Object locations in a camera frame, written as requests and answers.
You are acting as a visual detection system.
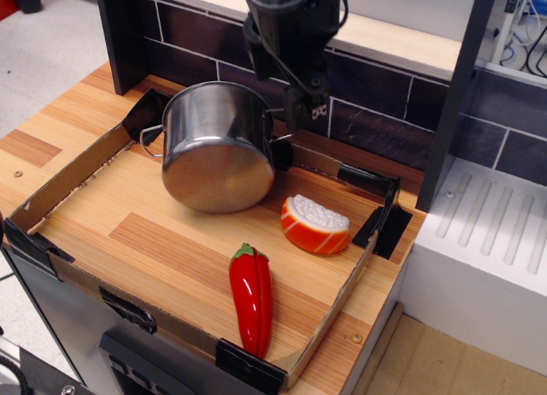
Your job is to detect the cables in background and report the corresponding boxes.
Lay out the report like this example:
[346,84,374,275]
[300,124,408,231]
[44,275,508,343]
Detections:
[491,0,547,77]

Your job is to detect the toy salmon sushi piece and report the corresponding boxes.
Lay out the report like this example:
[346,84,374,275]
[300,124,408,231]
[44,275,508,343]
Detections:
[280,194,350,255]

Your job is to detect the red toy chili pepper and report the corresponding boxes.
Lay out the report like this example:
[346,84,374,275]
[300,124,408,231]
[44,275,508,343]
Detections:
[228,243,274,358]

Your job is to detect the stainless steel pot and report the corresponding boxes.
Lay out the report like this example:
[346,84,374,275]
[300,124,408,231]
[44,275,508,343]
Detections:
[156,81,277,214]

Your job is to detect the white dish drainer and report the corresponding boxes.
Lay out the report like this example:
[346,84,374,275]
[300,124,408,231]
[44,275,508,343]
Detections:
[413,156,547,298]

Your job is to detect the wooden shelf board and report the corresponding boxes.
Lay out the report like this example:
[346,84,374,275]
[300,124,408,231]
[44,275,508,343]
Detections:
[168,0,462,81]

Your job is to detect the dark left vertical post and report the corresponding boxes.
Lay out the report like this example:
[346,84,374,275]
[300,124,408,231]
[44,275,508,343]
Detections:
[97,0,148,95]

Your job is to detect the dark grey vertical post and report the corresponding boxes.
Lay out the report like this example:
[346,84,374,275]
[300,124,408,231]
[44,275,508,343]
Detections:
[416,0,495,212]

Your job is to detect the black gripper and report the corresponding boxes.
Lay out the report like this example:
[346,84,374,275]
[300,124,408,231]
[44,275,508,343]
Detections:
[244,0,347,133]

